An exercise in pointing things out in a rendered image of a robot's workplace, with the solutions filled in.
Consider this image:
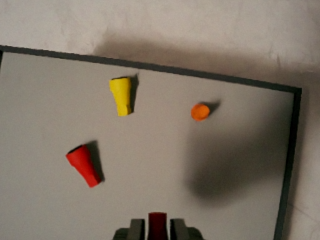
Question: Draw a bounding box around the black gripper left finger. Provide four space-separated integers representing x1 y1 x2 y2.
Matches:
112 218 145 240

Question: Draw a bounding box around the yellow wire connector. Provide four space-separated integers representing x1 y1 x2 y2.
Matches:
109 77 131 116

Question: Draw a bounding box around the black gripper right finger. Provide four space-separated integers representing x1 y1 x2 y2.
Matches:
170 218 204 240

